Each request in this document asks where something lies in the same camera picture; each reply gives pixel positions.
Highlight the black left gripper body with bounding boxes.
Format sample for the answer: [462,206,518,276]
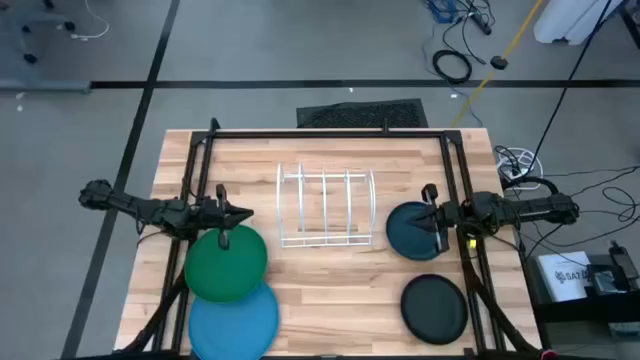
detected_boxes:
[194,182,232,251]

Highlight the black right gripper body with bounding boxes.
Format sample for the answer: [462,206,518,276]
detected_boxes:
[421,182,474,254]

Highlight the small dark teal plate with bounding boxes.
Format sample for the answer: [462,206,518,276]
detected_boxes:
[385,200,451,262]

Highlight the large green plate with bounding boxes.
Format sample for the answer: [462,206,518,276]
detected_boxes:
[183,223,269,304]

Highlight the small black plate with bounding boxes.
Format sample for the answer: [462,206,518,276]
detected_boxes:
[399,273,470,346]

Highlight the large blue plate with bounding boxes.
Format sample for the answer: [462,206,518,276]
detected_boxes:
[187,280,280,360]

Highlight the white power strip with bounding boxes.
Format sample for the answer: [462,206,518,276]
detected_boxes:
[494,146,544,191]

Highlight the black floor mat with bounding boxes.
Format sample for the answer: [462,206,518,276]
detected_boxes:
[296,98,430,129]

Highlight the white booklet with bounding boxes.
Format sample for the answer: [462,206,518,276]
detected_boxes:
[537,251,594,303]

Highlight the black side cart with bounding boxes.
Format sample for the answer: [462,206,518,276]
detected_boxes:
[529,252,640,360]

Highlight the small dark screen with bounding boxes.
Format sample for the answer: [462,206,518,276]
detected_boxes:
[587,263,626,295]

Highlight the black handheld device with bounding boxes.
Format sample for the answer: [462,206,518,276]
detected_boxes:
[608,241,640,292]

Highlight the black power strip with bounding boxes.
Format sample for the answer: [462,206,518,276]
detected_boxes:
[469,10,494,36]

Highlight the blue crate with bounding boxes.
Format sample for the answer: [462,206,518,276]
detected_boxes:
[427,0,459,25]

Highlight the grey desk foot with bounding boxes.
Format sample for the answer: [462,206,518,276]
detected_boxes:
[0,77,92,95]

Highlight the white plastic cover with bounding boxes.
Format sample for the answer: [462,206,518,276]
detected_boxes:
[532,0,625,47]

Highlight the black office chair base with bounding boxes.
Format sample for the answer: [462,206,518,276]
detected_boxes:
[0,0,79,66]

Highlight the black arm hose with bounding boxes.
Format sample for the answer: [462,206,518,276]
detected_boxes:
[502,174,560,196]

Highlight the white wire dish rack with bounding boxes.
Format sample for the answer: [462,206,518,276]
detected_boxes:
[275,160,377,250]

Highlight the black metal table frame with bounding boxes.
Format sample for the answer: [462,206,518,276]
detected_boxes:
[113,117,546,360]

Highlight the coiled black cable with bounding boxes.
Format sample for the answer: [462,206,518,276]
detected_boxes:
[431,48,474,85]

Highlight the black floor cable loop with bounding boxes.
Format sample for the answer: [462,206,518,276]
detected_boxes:
[601,185,640,224]

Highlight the long black cable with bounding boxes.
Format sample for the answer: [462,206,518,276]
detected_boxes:
[527,0,615,169]

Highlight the white floor cable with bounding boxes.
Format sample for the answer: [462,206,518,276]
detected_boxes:
[69,0,110,41]

